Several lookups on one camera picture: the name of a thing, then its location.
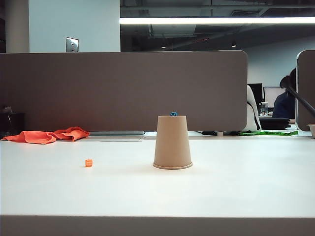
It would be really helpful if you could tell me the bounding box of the brown paper cup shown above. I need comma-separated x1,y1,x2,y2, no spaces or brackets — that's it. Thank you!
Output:
152,115,193,170

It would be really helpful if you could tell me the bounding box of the wide brown desk partition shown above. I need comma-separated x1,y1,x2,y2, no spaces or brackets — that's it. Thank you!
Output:
0,50,248,133

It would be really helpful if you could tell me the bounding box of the black computer monitor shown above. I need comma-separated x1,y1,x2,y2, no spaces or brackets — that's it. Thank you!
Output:
263,86,286,108
248,83,263,108

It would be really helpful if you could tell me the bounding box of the long ceiling light strip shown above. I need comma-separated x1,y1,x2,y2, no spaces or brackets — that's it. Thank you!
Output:
119,16,315,25

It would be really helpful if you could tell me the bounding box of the clear water bottle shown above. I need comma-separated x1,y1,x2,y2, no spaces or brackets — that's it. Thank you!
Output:
259,100,269,117

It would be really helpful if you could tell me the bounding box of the green tape strip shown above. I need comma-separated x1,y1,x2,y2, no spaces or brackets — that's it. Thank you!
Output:
240,130,299,136

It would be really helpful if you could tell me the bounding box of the black padded case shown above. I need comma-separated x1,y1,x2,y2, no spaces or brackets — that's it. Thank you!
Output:
258,117,291,130

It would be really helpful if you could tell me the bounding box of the orange cloth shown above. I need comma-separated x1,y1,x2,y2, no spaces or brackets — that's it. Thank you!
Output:
1,126,91,145

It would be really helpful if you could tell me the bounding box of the person in dark shirt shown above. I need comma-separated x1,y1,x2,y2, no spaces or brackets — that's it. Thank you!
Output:
272,67,297,124

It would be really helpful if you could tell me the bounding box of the black bin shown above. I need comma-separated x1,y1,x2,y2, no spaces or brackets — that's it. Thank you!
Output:
0,105,26,138

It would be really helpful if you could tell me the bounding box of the white-framed brown desk partition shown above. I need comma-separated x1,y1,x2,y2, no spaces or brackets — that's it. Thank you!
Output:
296,50,315,132

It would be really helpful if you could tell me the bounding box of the silver partition base rail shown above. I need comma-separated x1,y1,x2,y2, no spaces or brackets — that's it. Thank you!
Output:
89,131,146,136

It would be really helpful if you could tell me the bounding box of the white bag with black strap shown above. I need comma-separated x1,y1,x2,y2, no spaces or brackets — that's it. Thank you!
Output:
245,85,262,132

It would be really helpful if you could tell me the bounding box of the metal wall plate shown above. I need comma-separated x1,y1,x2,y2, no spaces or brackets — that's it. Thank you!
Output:
65,36,80,53

